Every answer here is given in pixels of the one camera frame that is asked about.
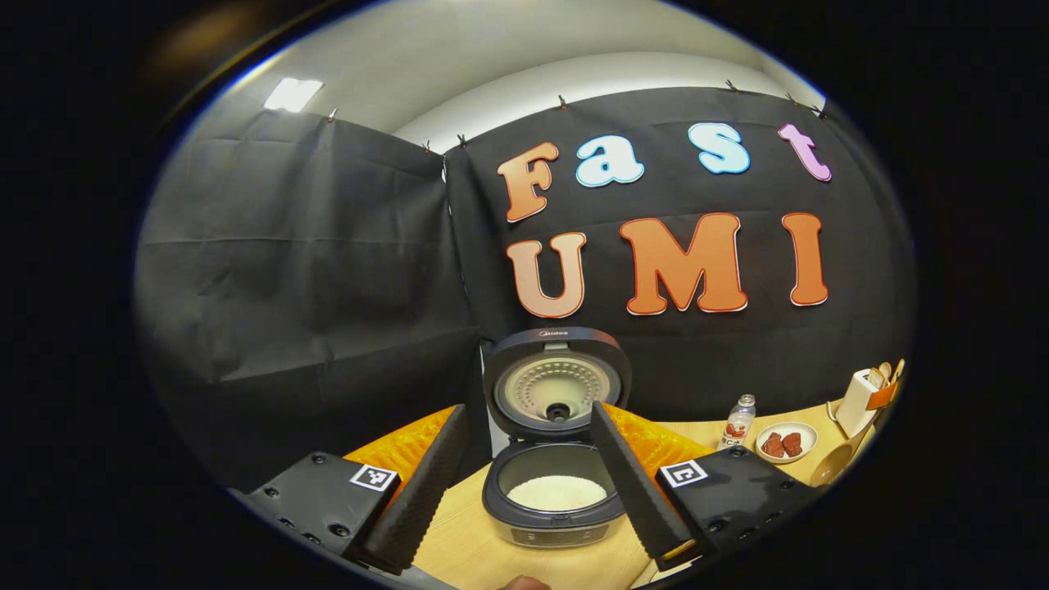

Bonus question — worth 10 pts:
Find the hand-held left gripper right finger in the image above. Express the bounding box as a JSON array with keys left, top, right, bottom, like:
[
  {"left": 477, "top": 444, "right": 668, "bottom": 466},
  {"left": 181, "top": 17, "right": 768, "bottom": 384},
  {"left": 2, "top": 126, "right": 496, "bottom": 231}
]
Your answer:
[{"left": 590, "top": 400, "right": 824, "bottom": 573}]

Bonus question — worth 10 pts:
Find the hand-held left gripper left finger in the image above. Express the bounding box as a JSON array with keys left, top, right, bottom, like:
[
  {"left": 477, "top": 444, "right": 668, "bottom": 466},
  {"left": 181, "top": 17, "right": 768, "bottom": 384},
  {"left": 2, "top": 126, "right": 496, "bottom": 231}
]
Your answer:
[{"left": 228, "top": 403, "right": 470, "bottom": 576}]

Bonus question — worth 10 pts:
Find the white rice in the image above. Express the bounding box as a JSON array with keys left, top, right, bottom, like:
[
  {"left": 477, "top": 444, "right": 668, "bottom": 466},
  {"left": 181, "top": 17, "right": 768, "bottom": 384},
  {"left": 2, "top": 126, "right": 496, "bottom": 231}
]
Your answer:
[{"left": 506, "top": 475, "right": 609, "bottom": 511}]

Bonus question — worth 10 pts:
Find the dark grey rice cooker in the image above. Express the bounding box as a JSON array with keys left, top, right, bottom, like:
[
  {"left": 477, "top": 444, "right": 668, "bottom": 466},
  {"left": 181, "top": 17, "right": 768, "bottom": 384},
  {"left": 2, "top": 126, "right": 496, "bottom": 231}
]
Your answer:
[{"left": 479, "top": 326, "right": 633, "bottom": 548}]

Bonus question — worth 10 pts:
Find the white toaster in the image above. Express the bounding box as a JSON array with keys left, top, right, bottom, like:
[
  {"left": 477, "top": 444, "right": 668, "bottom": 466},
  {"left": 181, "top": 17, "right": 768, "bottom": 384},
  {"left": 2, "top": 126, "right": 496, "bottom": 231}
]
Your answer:
[{"left": 834, "top": 369, "right": 890, "bottom": 439}]

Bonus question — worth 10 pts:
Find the white round plate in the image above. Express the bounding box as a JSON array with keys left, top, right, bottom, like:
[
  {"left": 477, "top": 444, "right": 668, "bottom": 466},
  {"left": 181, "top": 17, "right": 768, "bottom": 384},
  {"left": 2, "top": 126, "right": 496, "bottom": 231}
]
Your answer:
[{"left": 755, "top": 422, "right": 819, "bottom": 465}]

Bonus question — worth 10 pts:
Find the clear drink bottle red label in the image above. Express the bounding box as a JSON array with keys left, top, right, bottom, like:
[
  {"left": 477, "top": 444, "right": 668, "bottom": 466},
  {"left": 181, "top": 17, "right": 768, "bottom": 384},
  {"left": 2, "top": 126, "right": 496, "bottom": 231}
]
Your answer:
[{"left": 718, "top": 394, "right": 757, "bottom": 450}]

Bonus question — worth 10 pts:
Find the black backdrop cloth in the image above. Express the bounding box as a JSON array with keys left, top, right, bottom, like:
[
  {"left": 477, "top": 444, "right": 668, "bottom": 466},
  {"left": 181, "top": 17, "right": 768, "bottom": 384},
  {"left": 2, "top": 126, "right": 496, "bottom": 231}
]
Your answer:
[{"left": 135, "top": 86, "right": 917, "bottom": 492}]

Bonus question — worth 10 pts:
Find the ceiling light panel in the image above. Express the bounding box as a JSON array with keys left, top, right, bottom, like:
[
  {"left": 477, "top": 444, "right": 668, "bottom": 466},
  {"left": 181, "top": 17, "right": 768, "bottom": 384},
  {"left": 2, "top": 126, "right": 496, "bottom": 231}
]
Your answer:
[{"left": 262, "top": 78, "right": 325, "bottom": 114}]

